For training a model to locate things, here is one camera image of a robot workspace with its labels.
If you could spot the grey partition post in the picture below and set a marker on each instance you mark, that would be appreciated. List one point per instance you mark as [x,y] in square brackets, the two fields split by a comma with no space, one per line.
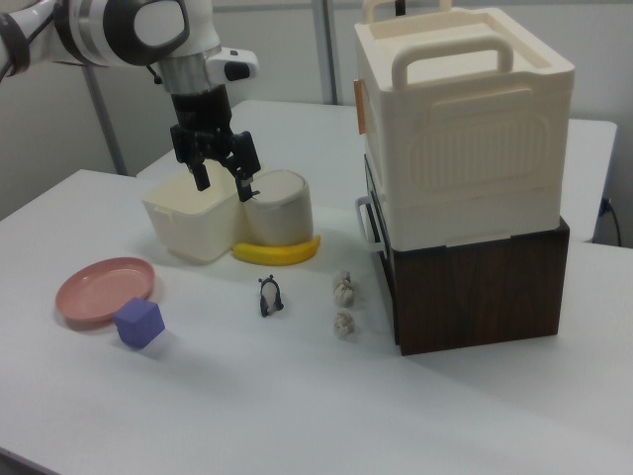
[106,123]
[331,49]

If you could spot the cream rectangular open bin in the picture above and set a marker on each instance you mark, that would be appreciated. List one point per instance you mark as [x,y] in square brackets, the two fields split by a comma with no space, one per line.
[188,232]

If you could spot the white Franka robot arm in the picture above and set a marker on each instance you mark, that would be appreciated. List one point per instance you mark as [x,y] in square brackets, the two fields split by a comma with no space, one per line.
[123,29]

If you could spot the pink plate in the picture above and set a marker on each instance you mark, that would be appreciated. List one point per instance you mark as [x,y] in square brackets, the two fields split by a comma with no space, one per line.
[94,292]

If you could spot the cream round lidded bin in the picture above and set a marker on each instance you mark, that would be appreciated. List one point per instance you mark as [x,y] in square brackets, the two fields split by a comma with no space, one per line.
[282,218]

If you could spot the cream plastic storage box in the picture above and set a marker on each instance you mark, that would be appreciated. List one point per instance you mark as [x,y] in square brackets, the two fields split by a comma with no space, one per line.
[470,148]

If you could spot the dark wooden drawer box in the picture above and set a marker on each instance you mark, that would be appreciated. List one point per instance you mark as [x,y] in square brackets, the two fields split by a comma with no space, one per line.
[475,297]

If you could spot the purple cube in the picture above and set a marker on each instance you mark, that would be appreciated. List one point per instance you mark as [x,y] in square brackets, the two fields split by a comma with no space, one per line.
[138,324]

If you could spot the beige crumpled dumpling toy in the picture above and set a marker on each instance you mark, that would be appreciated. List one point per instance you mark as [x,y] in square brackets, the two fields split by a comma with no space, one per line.
[343,324]
[342,277]
[344,295]

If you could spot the yellow banana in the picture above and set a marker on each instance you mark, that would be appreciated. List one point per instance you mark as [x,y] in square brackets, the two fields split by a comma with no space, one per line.
[269,255]

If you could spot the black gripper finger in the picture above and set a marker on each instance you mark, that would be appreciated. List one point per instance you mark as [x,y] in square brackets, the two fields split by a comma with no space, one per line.
[195,158]
[243,158]

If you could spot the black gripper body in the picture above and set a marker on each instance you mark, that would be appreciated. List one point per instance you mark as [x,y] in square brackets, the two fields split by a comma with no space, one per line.
[202,111]

